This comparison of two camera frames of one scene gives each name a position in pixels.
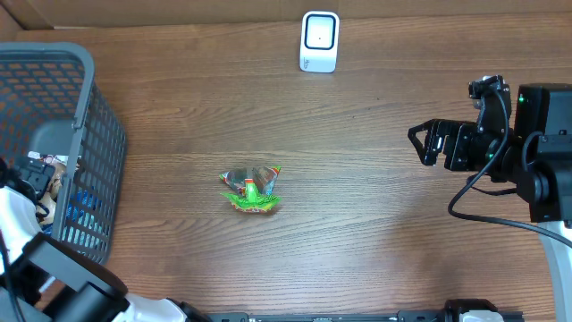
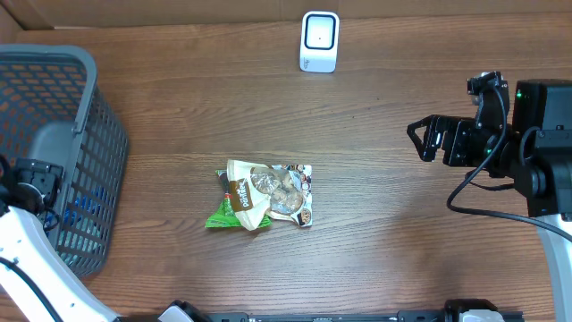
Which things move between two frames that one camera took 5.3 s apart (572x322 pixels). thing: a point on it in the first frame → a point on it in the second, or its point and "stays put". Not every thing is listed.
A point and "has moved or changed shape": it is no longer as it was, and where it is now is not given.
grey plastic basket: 51,101 stays put
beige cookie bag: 46,209 has moved or changed shape
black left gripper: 37,177 stays put
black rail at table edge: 404,316 stays put
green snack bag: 253,188 → 223,216
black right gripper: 457,131 stays put
